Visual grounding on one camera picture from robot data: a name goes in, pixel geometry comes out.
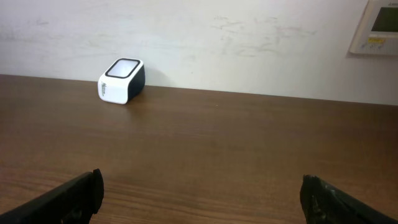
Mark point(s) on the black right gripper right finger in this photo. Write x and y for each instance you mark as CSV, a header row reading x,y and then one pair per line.
x,y
323,203

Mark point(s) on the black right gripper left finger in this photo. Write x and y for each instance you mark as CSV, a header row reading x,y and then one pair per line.
x,y
72,202

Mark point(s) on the white barcode scanner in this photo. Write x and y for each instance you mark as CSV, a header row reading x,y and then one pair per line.
x,y
122,81

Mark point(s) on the beige wall control panel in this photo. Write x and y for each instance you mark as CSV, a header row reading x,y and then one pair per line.
x,y
376,33

